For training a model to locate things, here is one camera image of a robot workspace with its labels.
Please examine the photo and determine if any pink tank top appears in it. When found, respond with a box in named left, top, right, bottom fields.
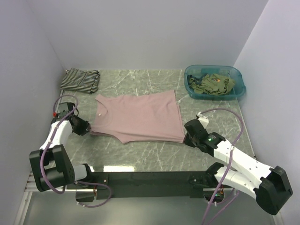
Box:
left=90, top=90, right=185, bottom=144

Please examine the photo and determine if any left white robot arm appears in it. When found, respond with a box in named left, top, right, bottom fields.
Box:
left=29, top=116, right=94, bottom=192

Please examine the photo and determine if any olive green tank top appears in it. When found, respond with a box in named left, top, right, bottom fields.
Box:
left=187, top=74, right=236, bottom=96

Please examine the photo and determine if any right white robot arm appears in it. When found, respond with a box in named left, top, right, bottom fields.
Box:
left=184, top=119, right=293, bottom=215

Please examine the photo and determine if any teal plastic basket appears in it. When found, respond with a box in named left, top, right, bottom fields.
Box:
left=184, top=65, right=246, bottom=101

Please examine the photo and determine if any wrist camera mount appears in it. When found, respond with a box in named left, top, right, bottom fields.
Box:
left=53, top=102, right=75, bottom=119
left=196, top=112, right=209, bottom=128

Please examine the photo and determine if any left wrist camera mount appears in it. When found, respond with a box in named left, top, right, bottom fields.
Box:
left=53, top=102, right=75, bottom=119

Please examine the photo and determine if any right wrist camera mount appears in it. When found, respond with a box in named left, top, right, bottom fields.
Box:
left=196, top=112, right=209, bottom=128

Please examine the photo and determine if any striped folded tank top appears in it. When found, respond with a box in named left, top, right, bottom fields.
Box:
left=60, top=68, right=100, bottom=94

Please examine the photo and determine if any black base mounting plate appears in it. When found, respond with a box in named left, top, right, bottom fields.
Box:
left=76, top=171, right=218, bottom=200

